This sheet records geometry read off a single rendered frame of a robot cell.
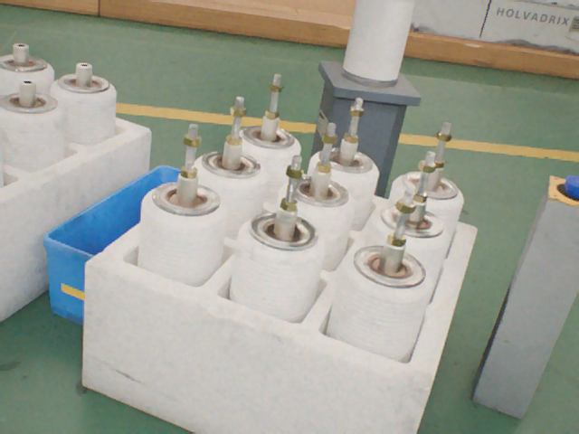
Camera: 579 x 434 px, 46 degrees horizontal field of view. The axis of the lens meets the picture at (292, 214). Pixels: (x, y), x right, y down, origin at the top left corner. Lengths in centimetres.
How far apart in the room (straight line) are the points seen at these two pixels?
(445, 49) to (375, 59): 161
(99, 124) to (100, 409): 43
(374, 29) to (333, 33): 148
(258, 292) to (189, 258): 9
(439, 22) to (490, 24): 21
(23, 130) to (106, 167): 15
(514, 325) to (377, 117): 41
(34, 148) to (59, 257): 15
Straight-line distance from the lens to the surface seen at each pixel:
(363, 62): 112
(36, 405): 88
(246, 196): 85
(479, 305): 120
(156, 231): 75
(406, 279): 70
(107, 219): 106
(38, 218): 97
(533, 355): 94
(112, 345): 83
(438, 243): 80
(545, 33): 294
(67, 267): 95
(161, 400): 84
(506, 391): 98
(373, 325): 70
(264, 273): 72
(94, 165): 104
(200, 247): 76
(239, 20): 253
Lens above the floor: 61
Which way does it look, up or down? 28 degrees down
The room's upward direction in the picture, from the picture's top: 11 degrees clockwise
